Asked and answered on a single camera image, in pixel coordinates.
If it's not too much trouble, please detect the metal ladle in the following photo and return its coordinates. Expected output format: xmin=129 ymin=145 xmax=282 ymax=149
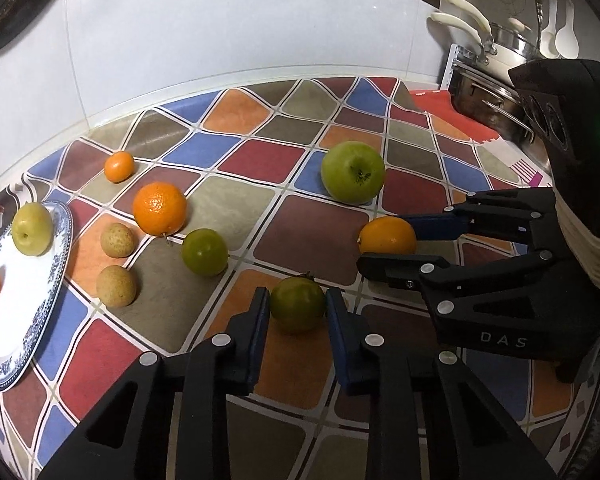
xmin=530 ymin=0 xmax=546 ymax=51

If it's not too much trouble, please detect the blue-rimmed white plate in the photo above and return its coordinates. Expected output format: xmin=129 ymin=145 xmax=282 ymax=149
xmin=0 ymin=200 xmax=75 ymax=393

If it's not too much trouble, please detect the white rack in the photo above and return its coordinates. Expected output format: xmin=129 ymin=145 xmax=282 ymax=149
xmin=440 ymin=44 xmax=473 ymax=92

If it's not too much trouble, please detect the white plastic spoon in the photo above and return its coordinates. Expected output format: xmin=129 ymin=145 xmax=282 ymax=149
xmin=555 ymin=0 xmax=580 ymax=59
xmin=539 ymin=0 xmax=561 ymax=59

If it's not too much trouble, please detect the yellow-green apple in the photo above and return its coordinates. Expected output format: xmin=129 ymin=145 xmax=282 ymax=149
xmin=11 ymin=202 xmax=54 ymax=257

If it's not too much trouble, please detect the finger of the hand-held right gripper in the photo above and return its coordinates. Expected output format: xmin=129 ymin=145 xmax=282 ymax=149
xmin=399 ymin=187 xmax=563 ymax=247
xmin=356 ymin=249 xmax=557 ymax=311

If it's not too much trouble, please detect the large green apple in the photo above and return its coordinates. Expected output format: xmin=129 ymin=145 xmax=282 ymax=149
xmin=321 ymin=141 xmax=387 ymax=206

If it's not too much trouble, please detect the brown longan fruit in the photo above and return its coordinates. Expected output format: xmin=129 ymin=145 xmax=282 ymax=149
xmin=100 ymin=223 xmax=136 ymax=259
xmin=96 ymin=266 xmax=137 ymax=308

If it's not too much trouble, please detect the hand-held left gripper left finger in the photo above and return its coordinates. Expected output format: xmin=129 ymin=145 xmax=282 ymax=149
xmin=37 ymin=287 xmax=271 ymax=480

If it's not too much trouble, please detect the large steel pot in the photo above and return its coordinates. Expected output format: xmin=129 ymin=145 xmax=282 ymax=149
xmin=452 ymin=62 xmax=543 ymax=148

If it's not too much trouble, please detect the smooth orange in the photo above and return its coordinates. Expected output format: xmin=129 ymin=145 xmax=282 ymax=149
xmin=357 ymin=216 xmax=418 ymax=257

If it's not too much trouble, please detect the white-handled pan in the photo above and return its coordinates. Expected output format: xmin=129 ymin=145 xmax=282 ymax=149
xmin=444 ymin=0 xmax=493 ymax=36
xmin=427 ymin=11 xmax=491 ymax=53

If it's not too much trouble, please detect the red cloth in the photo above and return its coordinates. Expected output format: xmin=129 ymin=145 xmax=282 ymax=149
xmin=410 ymin=89 xmax=503 ymax=143

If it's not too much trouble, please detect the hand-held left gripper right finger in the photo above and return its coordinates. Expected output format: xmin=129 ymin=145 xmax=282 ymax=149
xmin=326 ymin=287 xmax=561 ymax=480

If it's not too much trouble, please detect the colourful checked tablecloth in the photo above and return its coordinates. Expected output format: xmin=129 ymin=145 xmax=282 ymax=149
xmin=0 ymin=76 xmax=600 ymax=480

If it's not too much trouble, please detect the stainless steel pot with lid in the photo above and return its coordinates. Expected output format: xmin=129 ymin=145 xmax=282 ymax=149
xmin=487 ymin=17 xmax=541 ymax=61

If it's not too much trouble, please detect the large orange with stem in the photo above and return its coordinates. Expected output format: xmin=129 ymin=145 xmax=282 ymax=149
xmin=132 ymin=181 xmax=188 ymax=248

